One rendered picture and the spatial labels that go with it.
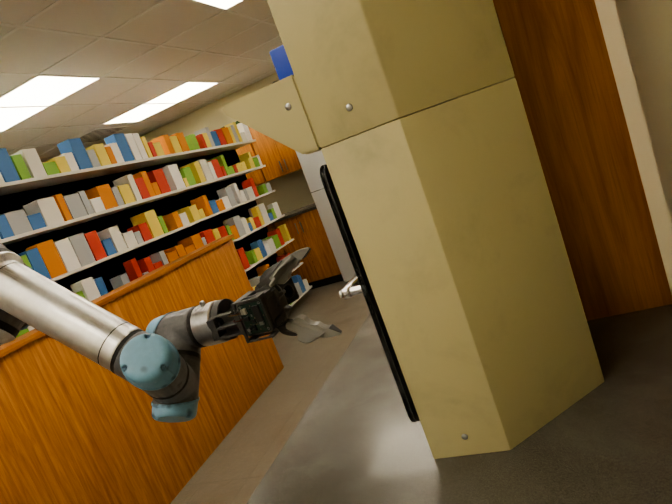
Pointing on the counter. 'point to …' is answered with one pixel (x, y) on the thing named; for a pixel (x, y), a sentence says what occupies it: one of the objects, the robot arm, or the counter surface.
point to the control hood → (277, 115)
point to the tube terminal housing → (446, 211)
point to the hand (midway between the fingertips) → (328, 289)
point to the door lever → (351, 288)
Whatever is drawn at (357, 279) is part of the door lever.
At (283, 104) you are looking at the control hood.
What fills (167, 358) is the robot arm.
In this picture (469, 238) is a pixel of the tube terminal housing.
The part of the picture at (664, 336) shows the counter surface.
